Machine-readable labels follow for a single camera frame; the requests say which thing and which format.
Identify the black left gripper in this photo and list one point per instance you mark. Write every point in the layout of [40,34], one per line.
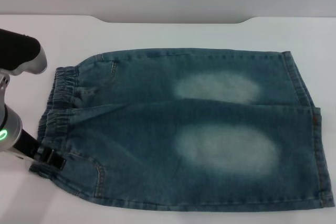
[26,144]

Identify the blue denim shorts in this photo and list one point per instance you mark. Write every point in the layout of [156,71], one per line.
[157,134]

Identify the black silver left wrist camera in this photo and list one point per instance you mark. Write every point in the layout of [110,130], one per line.
[18,48]

